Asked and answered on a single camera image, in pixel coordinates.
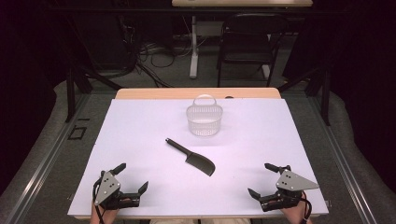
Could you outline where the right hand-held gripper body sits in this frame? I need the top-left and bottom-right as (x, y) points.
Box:
(259, 169), (320, 213)

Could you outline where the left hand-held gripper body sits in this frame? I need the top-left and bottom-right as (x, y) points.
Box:
(92, 170), (141, 211)

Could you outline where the white plastic basket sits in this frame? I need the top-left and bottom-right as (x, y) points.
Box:
(185, 93), (224, 137)

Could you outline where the person's left hand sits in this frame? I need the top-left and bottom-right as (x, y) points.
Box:
(90, 200), (121, 224)

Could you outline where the person's right hand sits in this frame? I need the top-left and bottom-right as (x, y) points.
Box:
(279, 199), (314, 224)

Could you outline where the white board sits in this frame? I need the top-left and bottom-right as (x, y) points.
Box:
(66, 97), (330, 218)

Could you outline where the wooden table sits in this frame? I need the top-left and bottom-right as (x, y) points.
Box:
(74, 87), (322, 220)

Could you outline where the black metal stand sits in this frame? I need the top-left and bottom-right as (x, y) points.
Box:
(64, 65), (123, 123)
(277, 65), (332, 127)

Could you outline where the black folding chair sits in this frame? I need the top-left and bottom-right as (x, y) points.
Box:
(216, 12), (290, 89)

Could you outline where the grey box under desk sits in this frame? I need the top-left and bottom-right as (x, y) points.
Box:
(195, 21), (224, 38)

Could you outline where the white-legged desk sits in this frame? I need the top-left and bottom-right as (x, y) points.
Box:
(171, 0), (314, 79)

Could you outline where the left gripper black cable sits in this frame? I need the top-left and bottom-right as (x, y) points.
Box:
(92, 177), (106, 224)

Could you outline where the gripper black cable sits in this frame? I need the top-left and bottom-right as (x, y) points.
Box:
(298, 189), (314, 224)
(92, 177), (106, 224)

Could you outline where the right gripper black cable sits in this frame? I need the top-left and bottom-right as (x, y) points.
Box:
(298, 189), (314, 224)

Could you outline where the metal floor rail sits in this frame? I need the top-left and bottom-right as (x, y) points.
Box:
(305, 92), (378, 224)
(3, 92), (92, 224)

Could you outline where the bundle of floor cables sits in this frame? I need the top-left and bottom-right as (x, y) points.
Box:
(135, 38), (194, 89)

